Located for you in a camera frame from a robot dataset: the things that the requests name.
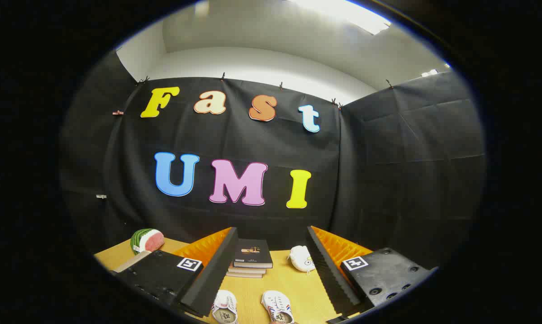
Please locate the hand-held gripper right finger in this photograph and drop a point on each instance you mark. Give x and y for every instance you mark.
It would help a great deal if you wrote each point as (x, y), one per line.
(329, 274)

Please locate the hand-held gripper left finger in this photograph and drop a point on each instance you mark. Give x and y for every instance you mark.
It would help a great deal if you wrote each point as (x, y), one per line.
(214, 274)

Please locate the white canvas shoe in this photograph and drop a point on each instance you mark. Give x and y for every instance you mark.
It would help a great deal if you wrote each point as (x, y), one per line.
(277, 306)
(225, 306)

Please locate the cream fabric storage box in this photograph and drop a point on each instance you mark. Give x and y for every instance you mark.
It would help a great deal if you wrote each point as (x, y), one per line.
(133, 261)

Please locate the brown cover book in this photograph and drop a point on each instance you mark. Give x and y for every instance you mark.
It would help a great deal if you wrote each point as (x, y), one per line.
(248, 270)
(244, 275)

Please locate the white round plush toy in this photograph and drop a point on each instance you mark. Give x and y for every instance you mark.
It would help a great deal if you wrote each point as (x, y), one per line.
(301, 260)

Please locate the black hardcover book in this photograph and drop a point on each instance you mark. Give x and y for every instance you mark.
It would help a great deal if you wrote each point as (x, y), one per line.
(253, 254)

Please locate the watermelon slice plush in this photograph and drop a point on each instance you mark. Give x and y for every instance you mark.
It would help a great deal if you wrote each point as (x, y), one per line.
(147, 240)

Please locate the ceiling light panel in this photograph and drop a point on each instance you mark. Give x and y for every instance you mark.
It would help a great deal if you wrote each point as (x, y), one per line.
(429, 73)

